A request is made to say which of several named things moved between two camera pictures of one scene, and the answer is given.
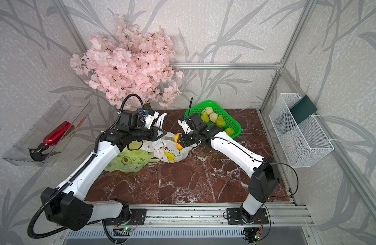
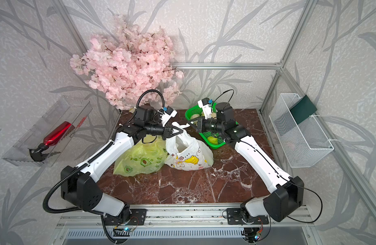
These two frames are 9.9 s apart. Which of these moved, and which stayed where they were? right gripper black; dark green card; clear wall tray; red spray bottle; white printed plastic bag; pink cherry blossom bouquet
Moved: right gripper black; white printed plastic bag
Stayed: clear wall tray; red spray bottle; dark green card; pink cherry blossom bouquet
